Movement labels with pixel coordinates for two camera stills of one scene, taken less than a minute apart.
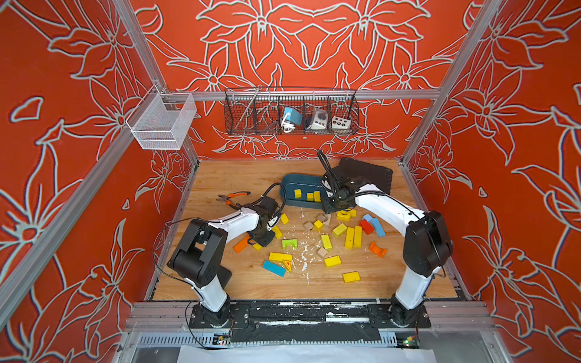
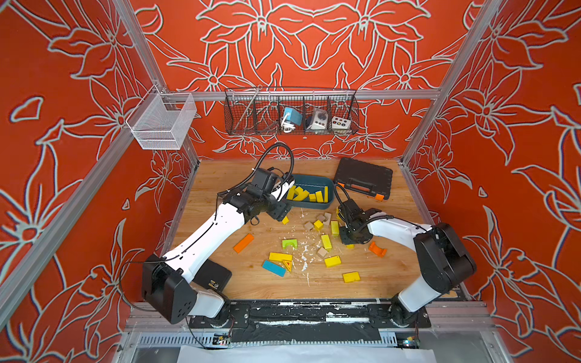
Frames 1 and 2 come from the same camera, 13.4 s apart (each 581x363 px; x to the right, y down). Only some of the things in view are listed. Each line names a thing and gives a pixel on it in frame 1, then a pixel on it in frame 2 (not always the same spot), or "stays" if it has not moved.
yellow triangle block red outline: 288,264 stays
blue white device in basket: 290,119 stays
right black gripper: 327,208 -> 345,240
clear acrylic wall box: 162,119 stays
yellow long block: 278,233 -> 302,194
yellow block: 276,256 stays
